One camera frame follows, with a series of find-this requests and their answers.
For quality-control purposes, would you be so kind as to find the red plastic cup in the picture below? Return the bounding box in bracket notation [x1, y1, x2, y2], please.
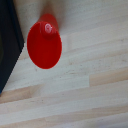
[26, 13, 63, 70]

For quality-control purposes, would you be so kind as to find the black flat panel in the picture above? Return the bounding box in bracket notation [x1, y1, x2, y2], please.
[0, 0, 26, 95]

